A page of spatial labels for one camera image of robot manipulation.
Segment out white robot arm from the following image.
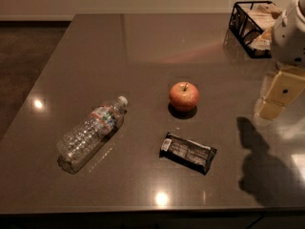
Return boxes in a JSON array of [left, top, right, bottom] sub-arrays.
[[254, 0, 305, 120]]

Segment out black snack bar wrapper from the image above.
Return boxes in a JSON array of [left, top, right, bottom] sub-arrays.
[[159, 133, 217, 175]]

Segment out black wire basket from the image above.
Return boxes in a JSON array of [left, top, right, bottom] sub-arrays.
[[229, 1, 273, 58]]

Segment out red apple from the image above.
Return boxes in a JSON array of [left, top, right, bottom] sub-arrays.
[[169, 82, 199, 113]]

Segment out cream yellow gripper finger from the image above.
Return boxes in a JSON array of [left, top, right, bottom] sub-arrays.
[[255, 99, 284, 120]]

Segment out white napkins in basket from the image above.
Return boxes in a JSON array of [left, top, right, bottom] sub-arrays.
[[240, 3, 281, 54]]

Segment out clear plastic water bottle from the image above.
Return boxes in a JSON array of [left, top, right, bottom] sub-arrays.
[[57, 96, 128, 164]]

